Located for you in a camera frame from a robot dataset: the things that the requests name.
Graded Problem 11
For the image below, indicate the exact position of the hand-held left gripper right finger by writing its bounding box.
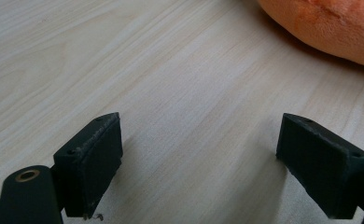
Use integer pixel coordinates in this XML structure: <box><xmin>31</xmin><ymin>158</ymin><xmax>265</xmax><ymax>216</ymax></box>
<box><xmin>275</xmin><ymin>112</ymin><xmax>364</xmax><ymax>220</ymax></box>

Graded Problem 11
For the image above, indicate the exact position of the orange plush toy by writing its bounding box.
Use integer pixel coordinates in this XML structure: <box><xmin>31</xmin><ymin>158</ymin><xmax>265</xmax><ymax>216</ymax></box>
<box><xmin>257</xmin><ymin>0</ymin><xmax>364</xmax><ymax>70</ymax></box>

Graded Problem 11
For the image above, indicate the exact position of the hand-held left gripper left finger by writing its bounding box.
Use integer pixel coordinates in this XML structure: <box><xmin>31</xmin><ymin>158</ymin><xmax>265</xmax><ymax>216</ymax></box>
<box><xmin>52</xmin><ymin>112</ymin><xmax>124</xmax><ymax>219</ymax></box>

